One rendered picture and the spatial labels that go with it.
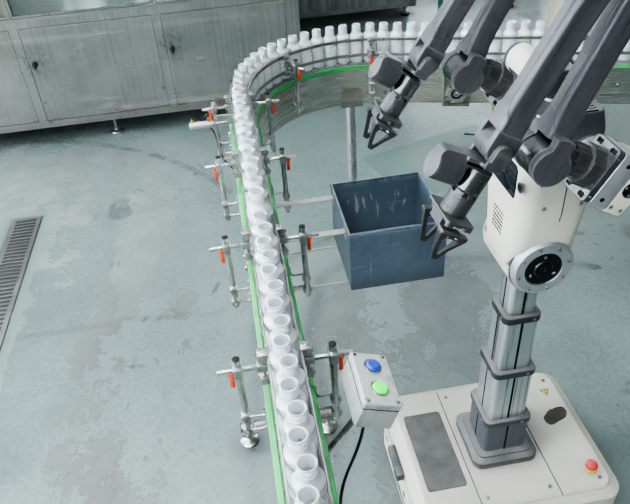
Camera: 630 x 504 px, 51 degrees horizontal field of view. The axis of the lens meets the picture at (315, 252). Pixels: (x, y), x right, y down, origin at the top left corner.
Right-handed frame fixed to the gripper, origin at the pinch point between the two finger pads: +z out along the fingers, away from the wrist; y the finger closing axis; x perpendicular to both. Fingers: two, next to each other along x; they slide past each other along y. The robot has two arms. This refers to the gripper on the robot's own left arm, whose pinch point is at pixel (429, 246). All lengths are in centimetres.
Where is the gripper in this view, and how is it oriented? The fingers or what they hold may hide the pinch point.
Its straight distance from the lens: 137.3
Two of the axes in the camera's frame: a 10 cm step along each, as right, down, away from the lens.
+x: 8.9, 2.2, 4.1
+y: 2.1, 5.9, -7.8
